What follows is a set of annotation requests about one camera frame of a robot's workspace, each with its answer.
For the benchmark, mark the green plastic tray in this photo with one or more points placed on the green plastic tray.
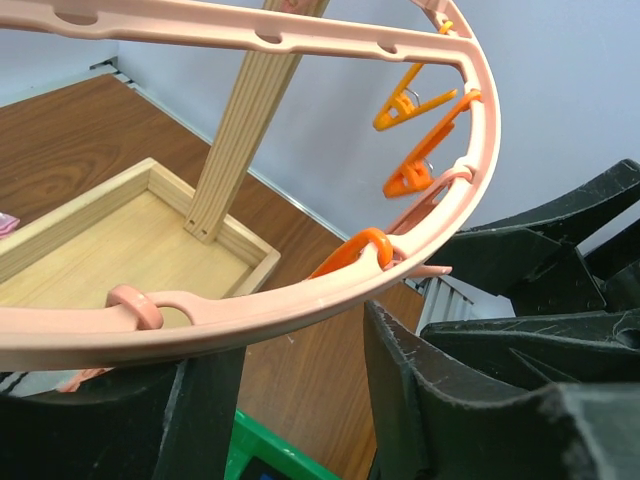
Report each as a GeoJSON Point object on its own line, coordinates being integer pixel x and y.
{"type": "Point", "coordinates": [255, 452]}

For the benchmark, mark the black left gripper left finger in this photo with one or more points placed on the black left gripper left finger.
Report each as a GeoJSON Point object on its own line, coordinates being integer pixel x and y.
{"type": "Point", "coordinates": [164, 421]}

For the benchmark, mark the wooden hanging rack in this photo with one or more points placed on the wooden hanging rack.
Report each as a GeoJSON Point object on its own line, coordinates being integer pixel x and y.
{"type": "Point", "coordinates": [127, 232]}

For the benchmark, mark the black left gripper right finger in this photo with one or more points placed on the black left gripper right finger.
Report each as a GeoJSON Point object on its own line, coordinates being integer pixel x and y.
{"type": "Point", "coordinates": [437, 418]}

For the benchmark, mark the pink cloth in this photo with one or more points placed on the pink cloth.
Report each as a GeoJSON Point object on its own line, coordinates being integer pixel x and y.
{"type": "Point", "coordinates": [8, 224]}

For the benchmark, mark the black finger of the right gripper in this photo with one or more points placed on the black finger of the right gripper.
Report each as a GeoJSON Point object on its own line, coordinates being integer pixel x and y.
{"type": "Point", "coordinates": [532, 351]}
{"type": "Point", "coordinates": [533, 259]}

